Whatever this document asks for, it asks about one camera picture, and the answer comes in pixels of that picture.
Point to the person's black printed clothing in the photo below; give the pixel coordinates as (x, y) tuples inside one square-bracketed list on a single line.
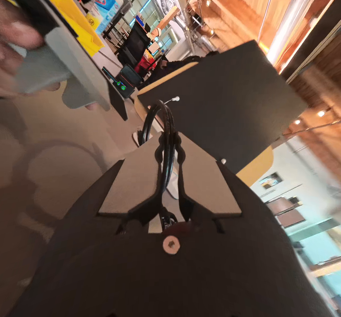
[(186, 59)]

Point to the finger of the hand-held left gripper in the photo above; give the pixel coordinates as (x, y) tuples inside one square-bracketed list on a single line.
[(80, 69), (118, 101)]

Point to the black board with wooden rim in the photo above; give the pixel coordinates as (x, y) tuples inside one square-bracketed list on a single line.
[(226, 96)]

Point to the black cabinet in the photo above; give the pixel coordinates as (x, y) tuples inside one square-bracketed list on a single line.
[(135, 43)]

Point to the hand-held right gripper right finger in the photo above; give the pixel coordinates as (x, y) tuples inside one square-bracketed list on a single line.
[(210, 186)]

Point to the dark zip case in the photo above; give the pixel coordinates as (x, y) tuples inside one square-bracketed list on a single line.
[(127, 78)]

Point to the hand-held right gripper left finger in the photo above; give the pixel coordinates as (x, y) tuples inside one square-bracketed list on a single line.
[(130, 186)]

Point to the red storage bin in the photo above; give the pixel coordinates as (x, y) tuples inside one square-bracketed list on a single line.
[(145, 63)]

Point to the silver ventilation duct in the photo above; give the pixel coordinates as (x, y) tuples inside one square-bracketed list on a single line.
[(293, 16)]

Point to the white wipes canister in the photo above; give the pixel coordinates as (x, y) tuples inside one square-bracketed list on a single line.
[(102, 8)]

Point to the yellow storage bin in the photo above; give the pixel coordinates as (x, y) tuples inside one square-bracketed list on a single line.
[(80, 27)]

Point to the person's left hand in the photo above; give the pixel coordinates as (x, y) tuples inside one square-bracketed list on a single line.
[(13, 37)]

